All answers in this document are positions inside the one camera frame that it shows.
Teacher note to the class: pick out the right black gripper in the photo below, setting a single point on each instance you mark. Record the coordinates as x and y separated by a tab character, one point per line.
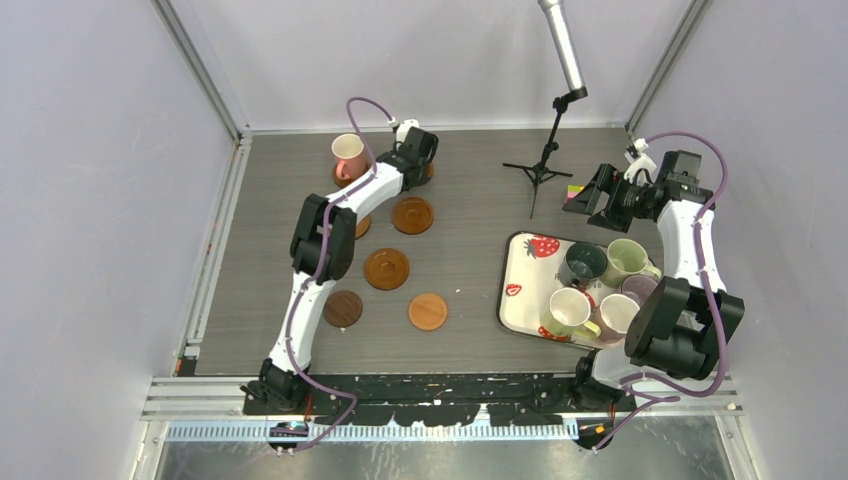
587	201

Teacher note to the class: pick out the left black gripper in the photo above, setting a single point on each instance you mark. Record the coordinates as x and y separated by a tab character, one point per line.
425	179

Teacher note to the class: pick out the ridged wooden coaster four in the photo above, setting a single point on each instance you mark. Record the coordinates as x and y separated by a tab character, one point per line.
412	215

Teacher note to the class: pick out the white strawberry serving tray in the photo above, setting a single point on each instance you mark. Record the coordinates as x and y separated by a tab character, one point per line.
529	279

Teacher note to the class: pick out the ridged wooden coaster one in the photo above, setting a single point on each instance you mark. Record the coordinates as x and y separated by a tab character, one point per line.
344	174

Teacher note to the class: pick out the ridged wooden coaster three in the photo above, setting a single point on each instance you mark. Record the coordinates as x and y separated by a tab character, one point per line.
363	227

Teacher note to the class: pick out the glossy amber wooden coaster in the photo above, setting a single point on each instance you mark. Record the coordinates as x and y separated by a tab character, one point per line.
386	269

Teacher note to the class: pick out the light orange coaster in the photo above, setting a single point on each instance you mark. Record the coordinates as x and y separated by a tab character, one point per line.
427	311

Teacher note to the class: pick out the dark walnut coaster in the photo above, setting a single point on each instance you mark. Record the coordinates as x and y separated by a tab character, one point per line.
343	309

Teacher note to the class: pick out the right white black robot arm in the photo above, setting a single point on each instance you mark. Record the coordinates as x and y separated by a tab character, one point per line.
682	329

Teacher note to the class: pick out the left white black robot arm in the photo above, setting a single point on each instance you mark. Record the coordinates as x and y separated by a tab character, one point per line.
322	251

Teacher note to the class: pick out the pink yellow green toy block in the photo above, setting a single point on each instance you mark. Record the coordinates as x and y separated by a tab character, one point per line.
573	191

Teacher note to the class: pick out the dark green mug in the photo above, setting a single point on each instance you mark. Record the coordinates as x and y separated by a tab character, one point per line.
582	263

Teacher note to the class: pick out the black tripod microphone stand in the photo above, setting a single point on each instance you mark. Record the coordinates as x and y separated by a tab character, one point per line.
539	172

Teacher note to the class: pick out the light green mug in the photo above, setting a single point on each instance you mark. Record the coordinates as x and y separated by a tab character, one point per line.
625	258

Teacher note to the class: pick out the purple mug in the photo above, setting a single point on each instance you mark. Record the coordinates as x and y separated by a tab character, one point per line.
638	288

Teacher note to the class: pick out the silver microphone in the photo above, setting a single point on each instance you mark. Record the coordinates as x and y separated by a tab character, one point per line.
554	13

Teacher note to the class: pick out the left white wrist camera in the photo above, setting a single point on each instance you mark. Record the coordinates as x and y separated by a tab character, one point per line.
400	129

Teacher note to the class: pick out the yellow-green handled mug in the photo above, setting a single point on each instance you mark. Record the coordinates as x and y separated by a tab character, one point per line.
569	312

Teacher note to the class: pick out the pink white red-handled mug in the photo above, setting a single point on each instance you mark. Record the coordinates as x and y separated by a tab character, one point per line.
613	316

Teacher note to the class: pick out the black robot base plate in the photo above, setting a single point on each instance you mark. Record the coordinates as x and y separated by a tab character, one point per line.
511	399

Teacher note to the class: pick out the aluminium front rail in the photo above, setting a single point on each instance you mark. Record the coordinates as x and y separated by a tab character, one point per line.
220	397

